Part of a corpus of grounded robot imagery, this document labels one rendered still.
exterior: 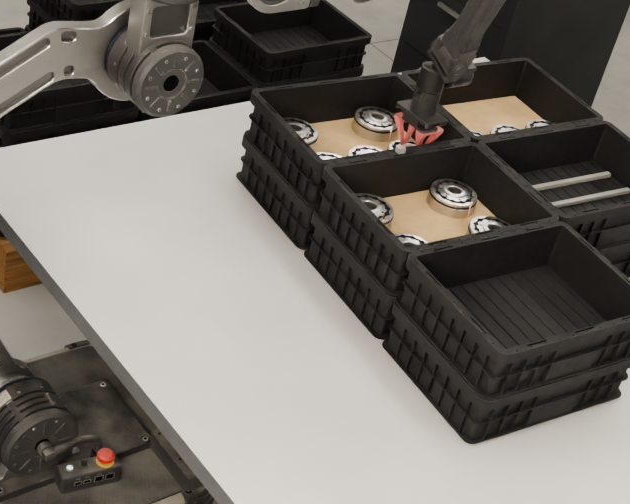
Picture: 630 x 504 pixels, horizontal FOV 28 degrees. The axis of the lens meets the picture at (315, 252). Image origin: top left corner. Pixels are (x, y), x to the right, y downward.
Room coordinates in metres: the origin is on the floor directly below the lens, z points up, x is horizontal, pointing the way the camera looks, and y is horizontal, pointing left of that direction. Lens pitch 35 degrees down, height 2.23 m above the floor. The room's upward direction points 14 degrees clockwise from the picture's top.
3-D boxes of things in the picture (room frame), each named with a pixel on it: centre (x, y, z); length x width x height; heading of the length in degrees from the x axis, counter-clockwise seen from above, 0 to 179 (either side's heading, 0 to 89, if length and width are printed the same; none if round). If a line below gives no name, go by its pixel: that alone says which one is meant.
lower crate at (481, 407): (1.92, -0.41, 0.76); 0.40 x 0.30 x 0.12; 130
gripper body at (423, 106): (2.40, -0.15, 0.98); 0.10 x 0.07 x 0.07; 46
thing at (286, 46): (3.46, 0.23, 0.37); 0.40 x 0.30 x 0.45; 135
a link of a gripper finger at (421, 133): (2.39, -0.16, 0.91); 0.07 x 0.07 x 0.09; 46
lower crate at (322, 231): (2.15, -0.22, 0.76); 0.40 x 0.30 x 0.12; 130
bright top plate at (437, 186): (2.28, -0.25, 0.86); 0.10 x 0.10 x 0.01
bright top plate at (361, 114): (2.51, -0.06, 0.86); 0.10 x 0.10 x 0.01
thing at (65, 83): (2.89, 0.80, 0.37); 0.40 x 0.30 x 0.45; 135
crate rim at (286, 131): (2.39, -0.03, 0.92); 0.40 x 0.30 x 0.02; 130
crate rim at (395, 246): (2.15, -0.22, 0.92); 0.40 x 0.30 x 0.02; 130
